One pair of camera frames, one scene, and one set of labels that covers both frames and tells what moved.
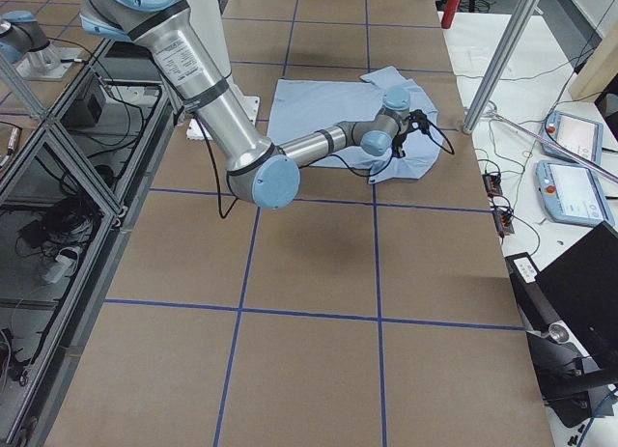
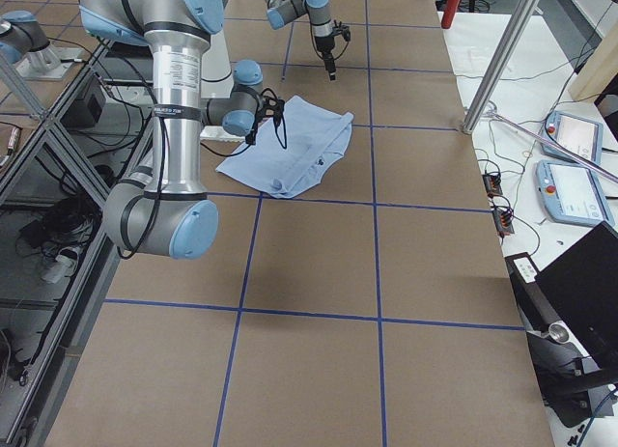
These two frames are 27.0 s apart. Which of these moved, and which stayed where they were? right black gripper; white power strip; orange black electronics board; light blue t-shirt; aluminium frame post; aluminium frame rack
Moved: light blue t-shirt; right black gripper
Stayed: aluminium frame rack; aluminium frame post; orange black electronics board; white power strip
